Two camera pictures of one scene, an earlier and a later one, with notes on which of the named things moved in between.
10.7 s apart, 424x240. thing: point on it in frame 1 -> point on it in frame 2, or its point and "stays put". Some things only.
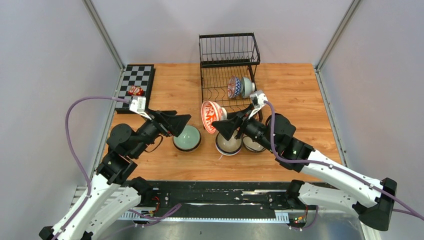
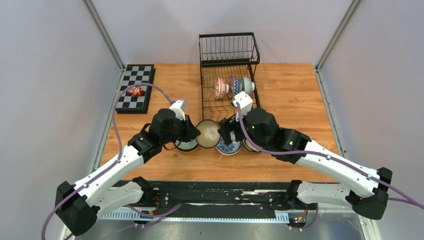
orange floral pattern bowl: x=211 y=111 -> x=221 y=88
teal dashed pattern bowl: x=247 y=87 stays put
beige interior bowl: x=230 y=147 -> x=209 y=135
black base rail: x=240 y=201 stays put
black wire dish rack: x=223 y=56 stays put
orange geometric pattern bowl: x=234 y=87 stays put
